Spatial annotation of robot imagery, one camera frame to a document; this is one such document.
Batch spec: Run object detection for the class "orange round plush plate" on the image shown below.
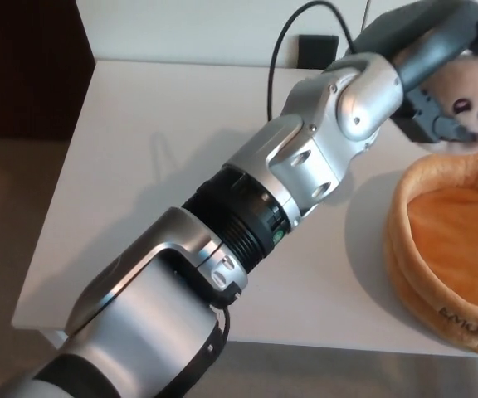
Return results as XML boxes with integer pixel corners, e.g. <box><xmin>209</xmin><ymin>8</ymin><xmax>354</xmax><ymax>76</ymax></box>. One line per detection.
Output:
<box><xmin>383</xmin><ymin>149</ymin><xmax>478</xmax><ymax>358</ymax></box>

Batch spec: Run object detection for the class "cream plush dumpling toy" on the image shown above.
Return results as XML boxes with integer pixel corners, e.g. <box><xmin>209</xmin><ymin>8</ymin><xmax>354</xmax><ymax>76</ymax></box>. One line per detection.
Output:
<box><xmin>418</xmin><ymin>51</ymin><xmax>478</xmax><ymax>147</ymax></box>

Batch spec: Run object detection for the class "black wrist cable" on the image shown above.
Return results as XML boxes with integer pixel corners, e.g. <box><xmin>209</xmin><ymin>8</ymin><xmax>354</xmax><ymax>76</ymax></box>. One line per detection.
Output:
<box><xmin>263</xmin><ymin>0</ymin><xmax>361</xmax><ymax>122</ymax></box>

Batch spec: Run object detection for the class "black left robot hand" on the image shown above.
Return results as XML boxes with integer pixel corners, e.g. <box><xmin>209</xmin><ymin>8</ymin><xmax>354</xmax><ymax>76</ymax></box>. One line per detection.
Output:
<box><xmin>349</xmin><ymin>0</ymin><xmax>478</xmax><ymax>145</ymax></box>

